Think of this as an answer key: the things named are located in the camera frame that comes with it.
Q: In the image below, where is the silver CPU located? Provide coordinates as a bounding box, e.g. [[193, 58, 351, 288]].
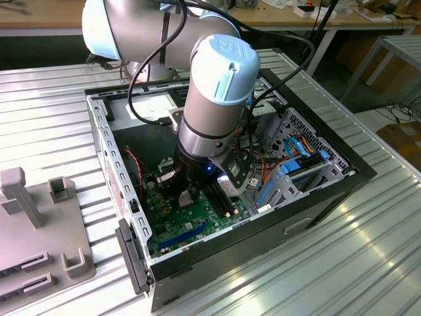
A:
[[178, 188, 195, 207]]

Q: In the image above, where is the grey power supply unit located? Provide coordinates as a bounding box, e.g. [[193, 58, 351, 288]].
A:
[[107, 93, 185, 172]]

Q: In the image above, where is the light blue data wire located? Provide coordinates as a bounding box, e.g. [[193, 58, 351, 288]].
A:
[[283, 136, 312, 159]]

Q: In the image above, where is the large brown cardboard box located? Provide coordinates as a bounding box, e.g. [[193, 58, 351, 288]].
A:
[[335, 32, 421, 96]]

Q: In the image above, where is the thin cable with metal plug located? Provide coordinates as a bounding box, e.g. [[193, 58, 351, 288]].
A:
[[86, 52, 111, 70]]

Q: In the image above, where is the wooden desk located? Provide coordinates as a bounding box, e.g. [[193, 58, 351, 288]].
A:
[[0, 0, 421, 76]]

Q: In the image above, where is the black PC case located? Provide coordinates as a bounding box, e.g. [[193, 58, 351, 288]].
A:
[[84, 67, 378, 313]]

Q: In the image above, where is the green motherboard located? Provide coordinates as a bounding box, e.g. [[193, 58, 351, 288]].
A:
[[143, 157, 255, 260]]

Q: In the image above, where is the grey perforated disk bay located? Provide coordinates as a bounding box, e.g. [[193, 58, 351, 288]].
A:
[[255, 107, 359, 213]]

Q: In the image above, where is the blue expansion slot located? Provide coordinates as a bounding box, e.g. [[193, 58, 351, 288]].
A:
[[157, 221, 211, 251]]

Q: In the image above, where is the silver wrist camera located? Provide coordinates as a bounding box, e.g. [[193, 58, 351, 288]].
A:
[[218, 175, 238, 198], [168, 107, 184, 133]]

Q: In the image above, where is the dark RAM stick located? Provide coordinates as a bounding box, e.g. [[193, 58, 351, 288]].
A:
[[0, 288, 26, 300], [0, 267, 24, 279]]

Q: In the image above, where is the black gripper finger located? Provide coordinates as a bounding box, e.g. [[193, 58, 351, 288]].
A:
[[157, 169, 185, 198]]

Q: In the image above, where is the thick black cable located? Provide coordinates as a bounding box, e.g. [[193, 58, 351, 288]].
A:
[[184, 0, 316, 159], [127, 0, 207, 127]]

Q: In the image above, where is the orange black wire bundle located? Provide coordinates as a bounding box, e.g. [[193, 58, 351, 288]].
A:
[[230, 128, 287, 185]]

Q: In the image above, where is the black tripod leg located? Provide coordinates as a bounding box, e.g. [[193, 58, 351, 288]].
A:
[[297, 0, 340, 75]]

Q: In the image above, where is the black case handle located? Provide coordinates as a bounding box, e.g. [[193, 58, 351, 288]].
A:
[[114, 218, 155, 296]]

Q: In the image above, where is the black RAM slot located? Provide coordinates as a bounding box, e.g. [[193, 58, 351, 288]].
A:
[[222, 196, 237, 215], [209, 184, 230, 219], [215, 194, 234, 217], [205, 187, 225, 220]]

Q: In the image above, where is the black camera bracket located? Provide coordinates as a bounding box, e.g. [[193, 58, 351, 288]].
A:
[[210, 153, 251, 199]]

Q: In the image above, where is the white box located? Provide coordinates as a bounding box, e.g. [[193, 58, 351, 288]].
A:
[[293, 3, 337, 20]]

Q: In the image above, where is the grey metal drive cage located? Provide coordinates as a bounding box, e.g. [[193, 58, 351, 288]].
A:
[[243, 77, 287, 149]]

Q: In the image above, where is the grey parts rack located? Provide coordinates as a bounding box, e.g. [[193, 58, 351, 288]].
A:
[[0, 166, 97, 301]]

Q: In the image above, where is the red black twisted wire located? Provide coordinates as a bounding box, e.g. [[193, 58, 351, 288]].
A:
[[123, 147, 147, 202]]

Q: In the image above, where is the small cardboard box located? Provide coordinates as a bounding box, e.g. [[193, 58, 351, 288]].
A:
[[376, 120, 421, 172]]

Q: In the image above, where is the blue disk carrier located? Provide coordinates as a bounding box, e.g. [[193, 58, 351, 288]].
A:
[[279, 149, 330, 177]]

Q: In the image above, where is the white metal table frame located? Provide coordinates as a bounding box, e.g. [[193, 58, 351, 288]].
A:
[[339, 34, 421, 103]]

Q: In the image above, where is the blue plastic rail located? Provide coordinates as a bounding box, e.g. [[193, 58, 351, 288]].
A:
[[255, 179, 276, 205]]

